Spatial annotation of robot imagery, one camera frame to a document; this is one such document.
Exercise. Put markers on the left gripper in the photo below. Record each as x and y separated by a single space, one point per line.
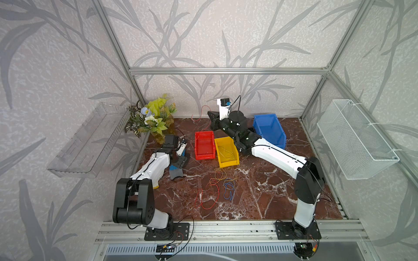
181 161

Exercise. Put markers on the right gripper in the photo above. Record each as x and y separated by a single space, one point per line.
214 116

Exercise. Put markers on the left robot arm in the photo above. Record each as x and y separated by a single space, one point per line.
134 202

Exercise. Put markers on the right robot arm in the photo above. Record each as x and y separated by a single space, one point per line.
307 172

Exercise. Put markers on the blue grey work glove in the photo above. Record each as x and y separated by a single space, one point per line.
175 172

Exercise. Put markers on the red plastic bin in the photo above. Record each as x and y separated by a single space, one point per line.
204 147

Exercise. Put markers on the white knit work glove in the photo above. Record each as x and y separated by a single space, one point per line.
155 183

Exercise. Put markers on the black plastic bin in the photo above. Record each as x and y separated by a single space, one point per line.
253 130

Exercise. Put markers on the yellow plastic bin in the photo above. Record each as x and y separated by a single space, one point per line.
226 152

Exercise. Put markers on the artificial plant in vase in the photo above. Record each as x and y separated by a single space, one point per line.
155 118

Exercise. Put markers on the blue plastic bin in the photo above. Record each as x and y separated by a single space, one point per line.
269 127

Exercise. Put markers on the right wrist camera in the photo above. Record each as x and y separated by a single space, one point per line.
224 108

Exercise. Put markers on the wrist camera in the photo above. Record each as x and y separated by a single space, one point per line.
224 108
180 151

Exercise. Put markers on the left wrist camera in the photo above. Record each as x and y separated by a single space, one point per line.
180 151

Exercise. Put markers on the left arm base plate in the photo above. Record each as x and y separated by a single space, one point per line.
177 231

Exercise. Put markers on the clear plastic wall shelf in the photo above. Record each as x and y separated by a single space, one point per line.
86 152

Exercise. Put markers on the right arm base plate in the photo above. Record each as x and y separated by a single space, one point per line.
290 230

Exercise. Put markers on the white wire mesh basket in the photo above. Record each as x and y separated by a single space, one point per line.
359 149

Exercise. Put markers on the aluminium front rail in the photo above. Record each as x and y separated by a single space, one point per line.
235 231

